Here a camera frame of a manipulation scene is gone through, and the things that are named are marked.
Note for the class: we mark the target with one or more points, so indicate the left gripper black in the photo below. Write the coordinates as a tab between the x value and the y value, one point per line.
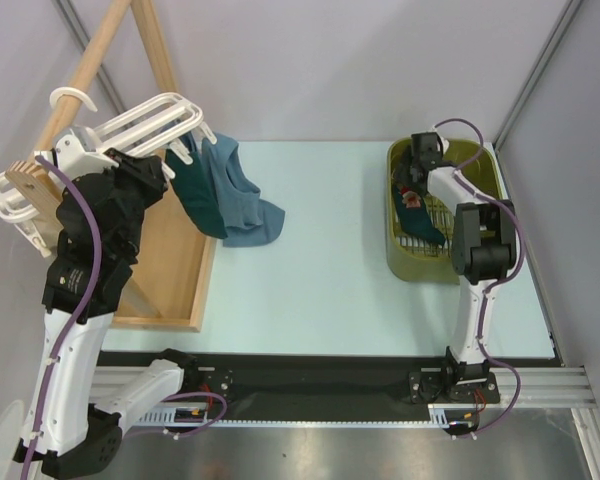
144	170

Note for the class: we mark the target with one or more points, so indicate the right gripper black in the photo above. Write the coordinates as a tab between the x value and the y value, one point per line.
407	171

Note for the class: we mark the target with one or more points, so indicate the dark green sock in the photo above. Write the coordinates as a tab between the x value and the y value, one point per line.
192	187

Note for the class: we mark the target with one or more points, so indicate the green sock with reindeer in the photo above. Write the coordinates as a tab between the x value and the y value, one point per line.
414	218

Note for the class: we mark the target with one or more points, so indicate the blue sock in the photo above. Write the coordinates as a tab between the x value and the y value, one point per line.
249	220

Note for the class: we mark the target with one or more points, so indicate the white plastic clip hanger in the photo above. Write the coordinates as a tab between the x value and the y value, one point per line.
154	124

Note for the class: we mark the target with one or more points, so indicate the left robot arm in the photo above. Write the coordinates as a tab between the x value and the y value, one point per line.
101	214

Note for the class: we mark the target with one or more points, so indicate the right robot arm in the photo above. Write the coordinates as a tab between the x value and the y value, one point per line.
484	252

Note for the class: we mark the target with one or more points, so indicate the olive green plastic basket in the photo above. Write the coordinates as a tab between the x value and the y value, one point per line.
411	259

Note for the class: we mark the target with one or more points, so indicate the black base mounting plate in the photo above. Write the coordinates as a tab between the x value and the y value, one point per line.
326	389

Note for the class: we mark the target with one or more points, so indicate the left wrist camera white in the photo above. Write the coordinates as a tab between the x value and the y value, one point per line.
75	152

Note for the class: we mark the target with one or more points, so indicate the wooden drying rack frame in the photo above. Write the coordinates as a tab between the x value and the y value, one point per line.
169	286

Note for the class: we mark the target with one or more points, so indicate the aluminium rail frame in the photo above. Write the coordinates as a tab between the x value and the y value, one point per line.
527	388

